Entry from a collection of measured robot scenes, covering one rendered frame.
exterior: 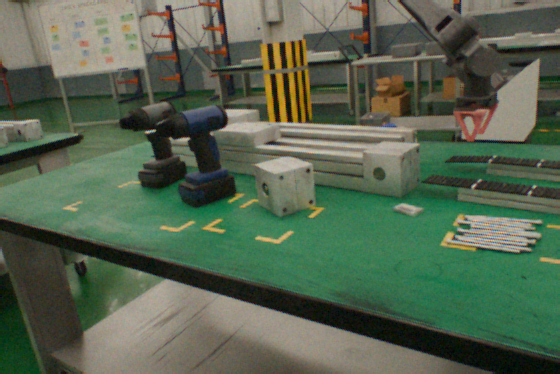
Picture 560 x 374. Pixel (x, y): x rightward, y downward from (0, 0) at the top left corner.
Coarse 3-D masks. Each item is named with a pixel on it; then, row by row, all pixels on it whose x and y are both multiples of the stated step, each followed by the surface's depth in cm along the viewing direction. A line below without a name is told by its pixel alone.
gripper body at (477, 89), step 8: (464, 72) 102; (464, 80) 102; (472, 80) 99; (480, 80) 99; (488, 80) 99; (464, 88) 102; (472, 88) 100; (480, 88) 99; (488, 88) 100; (464, 96) 102; (472, 96) 100; (480, 96) 100; (488, 96) 99; (456, 104) 101; (480, 104) 98
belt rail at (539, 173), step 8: (488, 168) 105; (496, 168) 104; (504, 168) 103; (512, 168) 101; (520, 168) 100; (528, 168) 99; (536, 168) 98; (544, 168) 97; (512, 176) 101; (520, 176) 100; (528, 176) 99; (536, 176) 98; (544, 176) 97; (552, 176) 96
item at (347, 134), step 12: (288, 132) 136; (300, 132) 133; (312, 132) 131; (324, 132) 128; (336, 132) 126; (348, 132) 124; (360, 132) 122; (372, 132) 126; (384, 132) 124; (396, 132) 121; (408, 132) 119; (372, 144) 119
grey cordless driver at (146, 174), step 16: (128, 112) 117; (144, 112) 118; (160, 112) 121; (176, 112) 126; (128, 128) 115; (144, 128) 118; (160, 144) 123; (160, 160) 124; (176, 160) 127; (144, 176) 123; (160, 176) 122; (176, 176) 127
